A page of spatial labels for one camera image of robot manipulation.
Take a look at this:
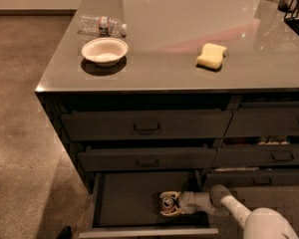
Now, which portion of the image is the top left drawer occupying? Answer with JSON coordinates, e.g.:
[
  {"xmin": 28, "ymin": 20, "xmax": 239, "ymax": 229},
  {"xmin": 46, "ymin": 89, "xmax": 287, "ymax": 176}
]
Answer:
[{"xmin": 61, "ymin": 110, "xmax": 231, "ymax": 141}]

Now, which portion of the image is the dark grey drawer cabinet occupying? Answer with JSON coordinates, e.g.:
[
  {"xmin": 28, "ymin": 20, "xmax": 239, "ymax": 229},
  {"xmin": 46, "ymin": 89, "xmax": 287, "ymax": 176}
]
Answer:
[{"xmin": 36, "ymin": 0, "xmax": 299, "ymax": 188}]

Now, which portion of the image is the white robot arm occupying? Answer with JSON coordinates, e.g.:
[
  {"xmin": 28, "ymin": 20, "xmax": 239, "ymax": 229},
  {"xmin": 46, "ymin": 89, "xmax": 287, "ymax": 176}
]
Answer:
[{"xmin": 159, "ymin": 184, "xmax": 299, "ymax": 239}]

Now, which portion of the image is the open bottom left drawer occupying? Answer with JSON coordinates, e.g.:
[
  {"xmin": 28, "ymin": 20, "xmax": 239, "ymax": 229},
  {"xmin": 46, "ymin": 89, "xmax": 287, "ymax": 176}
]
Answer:
[{"xmin": 79, "ymin": 170, "xmax": 218, "ymax": 239}]

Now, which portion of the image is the middle right drawer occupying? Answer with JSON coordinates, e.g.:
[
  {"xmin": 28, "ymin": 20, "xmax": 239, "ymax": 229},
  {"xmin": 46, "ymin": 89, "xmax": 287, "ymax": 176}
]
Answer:
[{"xmin": 212, "ymin": 144, "xmax": 299, "ymax": 168}]

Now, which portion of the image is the middle left drawer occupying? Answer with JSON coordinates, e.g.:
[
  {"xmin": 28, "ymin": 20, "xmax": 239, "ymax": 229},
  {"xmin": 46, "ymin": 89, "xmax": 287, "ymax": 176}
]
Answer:
[{"xmin": 78, "ymin": 147, "xmax": 216, "ymax": 171}]

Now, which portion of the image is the bottom right drawer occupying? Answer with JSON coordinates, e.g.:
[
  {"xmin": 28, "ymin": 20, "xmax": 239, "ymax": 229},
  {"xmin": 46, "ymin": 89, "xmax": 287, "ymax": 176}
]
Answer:
[{"xmin": 203, "ymin": 169, "xmax": 299, "ymax": 189}]

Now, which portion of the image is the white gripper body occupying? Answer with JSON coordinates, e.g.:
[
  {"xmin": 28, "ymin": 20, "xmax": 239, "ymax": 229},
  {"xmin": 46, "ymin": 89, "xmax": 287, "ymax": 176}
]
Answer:
[{"xmin": 178, "ymin": 191, "xmax": 206, "ymax": 214}]

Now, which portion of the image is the clear plastic water bottle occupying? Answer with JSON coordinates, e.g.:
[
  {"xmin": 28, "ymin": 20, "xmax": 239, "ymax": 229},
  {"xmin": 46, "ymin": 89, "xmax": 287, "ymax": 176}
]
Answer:
[{"xmin": 78, "ymin": 14, "xmax": 128, "ymax": 37}]

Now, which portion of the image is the red coke can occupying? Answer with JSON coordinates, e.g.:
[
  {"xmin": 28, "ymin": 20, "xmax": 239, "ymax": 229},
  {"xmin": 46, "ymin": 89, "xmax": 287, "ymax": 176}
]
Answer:
[{"xmin": 161, "ymin": 196, "xmax": 174, "ymax": 211}]

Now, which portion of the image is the white paper bowl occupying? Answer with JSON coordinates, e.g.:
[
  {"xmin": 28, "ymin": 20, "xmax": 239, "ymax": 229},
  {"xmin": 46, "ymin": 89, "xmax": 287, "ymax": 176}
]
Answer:
[{"xmin": 81, "ymin": 38, "xmax": 129, "ymax": 67}]

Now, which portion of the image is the top right drawer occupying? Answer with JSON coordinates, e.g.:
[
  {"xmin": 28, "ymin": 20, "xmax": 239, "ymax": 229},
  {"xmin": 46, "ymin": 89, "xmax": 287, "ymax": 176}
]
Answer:
[{"xmin": 225, "ymin": 106, "xmax": 299, "ymax": 137}]

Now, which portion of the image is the black object bottom edge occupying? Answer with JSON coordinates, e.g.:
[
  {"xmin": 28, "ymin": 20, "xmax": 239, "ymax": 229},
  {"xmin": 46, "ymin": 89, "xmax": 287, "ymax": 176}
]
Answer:
[{"xmin": 56, "ymin": 226, "xmax": 72, "ymax": 239}]

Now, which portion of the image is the yellow sponge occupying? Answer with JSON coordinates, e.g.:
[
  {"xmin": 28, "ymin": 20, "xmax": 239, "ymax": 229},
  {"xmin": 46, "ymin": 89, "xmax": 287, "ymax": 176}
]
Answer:
[{"xmin": 196, "ymin": 43, "xmax": 227, "ymax": 70}]

